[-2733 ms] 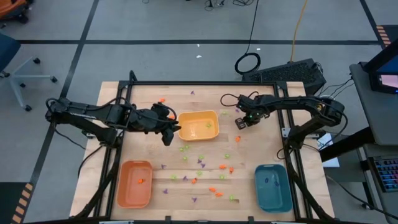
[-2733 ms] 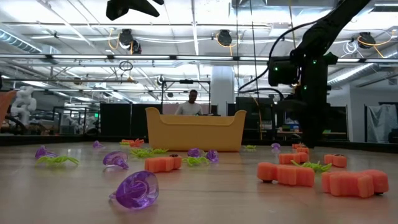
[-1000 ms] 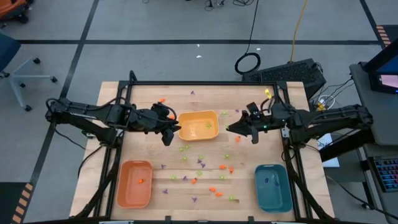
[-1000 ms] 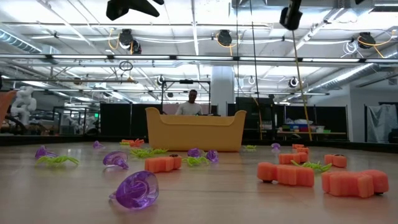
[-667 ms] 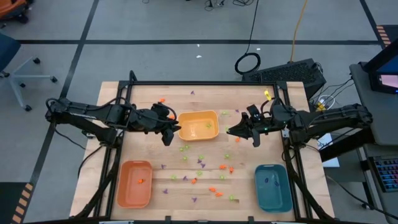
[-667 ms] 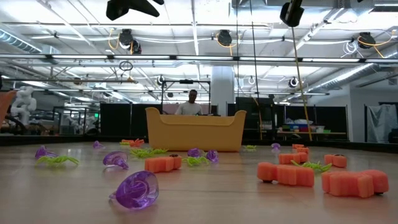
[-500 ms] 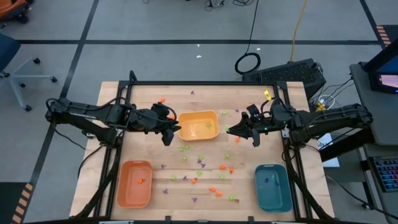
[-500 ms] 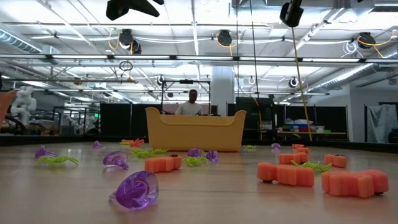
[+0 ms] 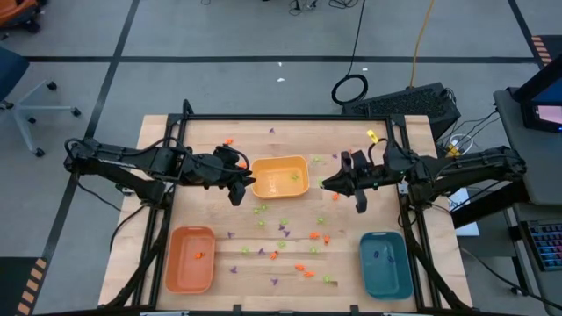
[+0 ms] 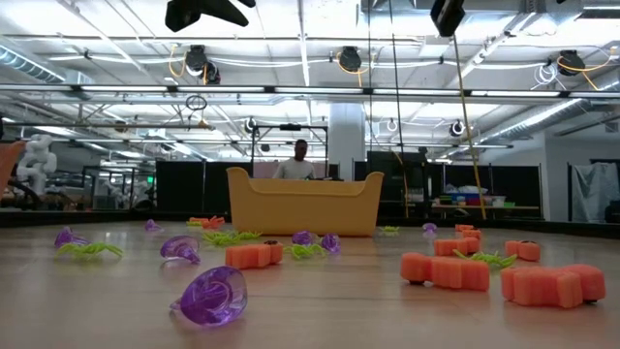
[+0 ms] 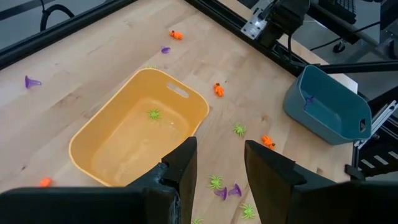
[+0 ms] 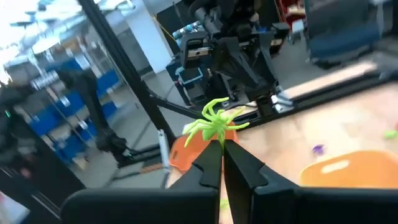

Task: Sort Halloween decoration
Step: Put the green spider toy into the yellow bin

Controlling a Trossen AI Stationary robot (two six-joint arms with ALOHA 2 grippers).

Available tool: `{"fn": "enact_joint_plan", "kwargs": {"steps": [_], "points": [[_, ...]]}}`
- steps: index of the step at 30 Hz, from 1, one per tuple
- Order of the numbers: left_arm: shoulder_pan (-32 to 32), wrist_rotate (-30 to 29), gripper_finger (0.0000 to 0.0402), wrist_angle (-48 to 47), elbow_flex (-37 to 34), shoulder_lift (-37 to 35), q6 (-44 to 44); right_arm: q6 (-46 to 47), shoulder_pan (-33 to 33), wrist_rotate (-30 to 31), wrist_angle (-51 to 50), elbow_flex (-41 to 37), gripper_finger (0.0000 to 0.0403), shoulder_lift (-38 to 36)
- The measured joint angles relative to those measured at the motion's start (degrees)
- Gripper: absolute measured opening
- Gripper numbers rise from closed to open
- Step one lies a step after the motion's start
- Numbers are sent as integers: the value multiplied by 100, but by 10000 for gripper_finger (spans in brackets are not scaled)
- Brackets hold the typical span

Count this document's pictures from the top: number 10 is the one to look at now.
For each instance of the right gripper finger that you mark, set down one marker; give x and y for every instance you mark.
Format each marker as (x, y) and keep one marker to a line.
(448, 14)

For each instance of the translucent purple witch hat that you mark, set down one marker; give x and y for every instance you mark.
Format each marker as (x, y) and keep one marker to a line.
(429, 227)
(303, 237)
(331, 242)
(180, 248)
(213, 295)
(65, 238)
(151, 226)

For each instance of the white square building column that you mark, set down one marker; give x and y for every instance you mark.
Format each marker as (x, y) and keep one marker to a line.
(346, 140)

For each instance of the person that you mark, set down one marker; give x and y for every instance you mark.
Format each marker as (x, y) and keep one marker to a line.
(294, 167)

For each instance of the black partition panel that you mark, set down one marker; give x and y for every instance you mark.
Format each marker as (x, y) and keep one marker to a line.
(179, 189)
(513, 181)

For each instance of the black cabinet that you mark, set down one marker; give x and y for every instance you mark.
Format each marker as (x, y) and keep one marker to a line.
(387, 184)

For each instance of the blue storage box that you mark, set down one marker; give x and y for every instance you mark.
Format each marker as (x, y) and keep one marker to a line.
(465, 197)

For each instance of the wooden work table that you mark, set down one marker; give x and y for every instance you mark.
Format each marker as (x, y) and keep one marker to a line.
(484, 208)

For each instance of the yellow plastic bin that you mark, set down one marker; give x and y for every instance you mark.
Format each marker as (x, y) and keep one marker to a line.
(305, 213)

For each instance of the white humanoid robot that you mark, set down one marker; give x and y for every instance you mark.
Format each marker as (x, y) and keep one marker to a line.
(36, 165)

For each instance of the white hanging cloth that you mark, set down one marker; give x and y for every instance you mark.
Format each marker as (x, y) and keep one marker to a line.
(593, 191)

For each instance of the orange plastic bin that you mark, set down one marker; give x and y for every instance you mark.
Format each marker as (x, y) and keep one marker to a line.
(7, 165)

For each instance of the black gantry frame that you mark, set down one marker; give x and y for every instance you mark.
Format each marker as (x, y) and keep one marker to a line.
(290, 127)

